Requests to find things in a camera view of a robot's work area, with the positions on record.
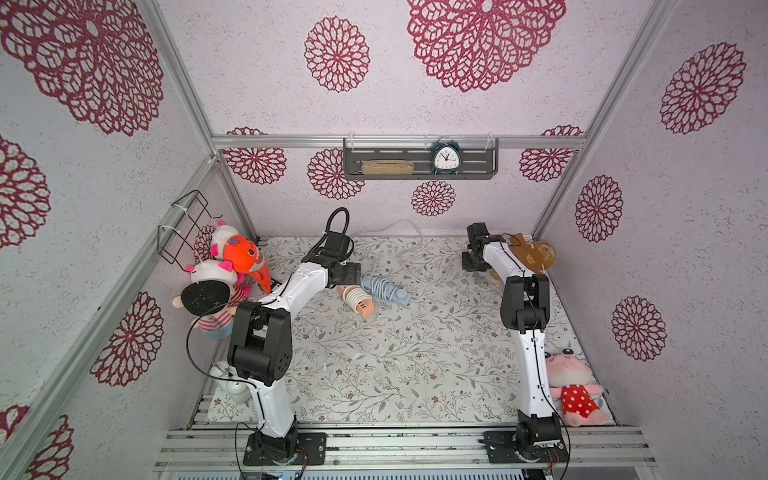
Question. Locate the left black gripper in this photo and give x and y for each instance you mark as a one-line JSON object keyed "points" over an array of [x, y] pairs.
{"points": [[354, 274]]}

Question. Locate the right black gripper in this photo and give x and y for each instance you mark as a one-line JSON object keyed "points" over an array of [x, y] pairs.
{"points": [[472, 261]]}

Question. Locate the light blue power strip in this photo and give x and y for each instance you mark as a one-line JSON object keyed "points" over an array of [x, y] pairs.
{"points": [[385, 290]]}

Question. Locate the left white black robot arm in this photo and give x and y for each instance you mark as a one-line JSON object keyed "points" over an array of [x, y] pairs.
{"points": [[261, 342]]}

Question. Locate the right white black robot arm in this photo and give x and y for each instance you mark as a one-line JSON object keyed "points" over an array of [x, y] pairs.
{"points": [[524, 311]]}

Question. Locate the brown teddy bear plush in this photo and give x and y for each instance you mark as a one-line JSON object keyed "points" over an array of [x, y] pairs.
{"points": [[513, 255]]}

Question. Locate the orange fish plush toy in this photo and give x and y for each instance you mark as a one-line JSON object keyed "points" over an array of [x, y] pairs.
{"points": [[247, 260]]}

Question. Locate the tan pouch on shelf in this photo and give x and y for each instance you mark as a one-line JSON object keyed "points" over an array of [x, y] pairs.
{"points": [[387, 168]]}

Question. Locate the floral table mat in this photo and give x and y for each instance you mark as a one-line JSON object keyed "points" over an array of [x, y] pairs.
{"points": [[445, 357]]}

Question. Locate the teal alarm clock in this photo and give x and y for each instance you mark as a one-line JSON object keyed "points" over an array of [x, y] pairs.
{"points": [[445, 158]]}

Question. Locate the black faced striped plush doll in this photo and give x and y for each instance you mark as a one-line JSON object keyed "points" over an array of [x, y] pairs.
{"points": [[212, 296]]}

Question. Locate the pink plush red dotted dress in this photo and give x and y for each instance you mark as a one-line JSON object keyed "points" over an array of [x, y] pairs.
{"points": [[571, 382]]}

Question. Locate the white small plush toy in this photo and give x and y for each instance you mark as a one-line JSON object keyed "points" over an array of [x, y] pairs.
{"points": [[226, 377]]}

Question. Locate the grey wall shelf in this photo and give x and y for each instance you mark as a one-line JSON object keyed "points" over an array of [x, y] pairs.
{"points": [[479, 158]]}

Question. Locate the black wire wall basket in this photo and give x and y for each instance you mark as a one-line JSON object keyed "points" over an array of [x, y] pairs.
{"points": [[175, 242]]}

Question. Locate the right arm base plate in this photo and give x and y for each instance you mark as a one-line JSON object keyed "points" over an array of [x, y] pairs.
{"points": [[528, 447]]}

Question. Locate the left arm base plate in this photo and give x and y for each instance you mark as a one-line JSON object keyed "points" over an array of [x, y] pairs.
{"points": [[296, 449]]}

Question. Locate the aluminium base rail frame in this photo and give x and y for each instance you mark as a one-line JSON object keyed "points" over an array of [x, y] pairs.
{"points": [[410, 451]]}

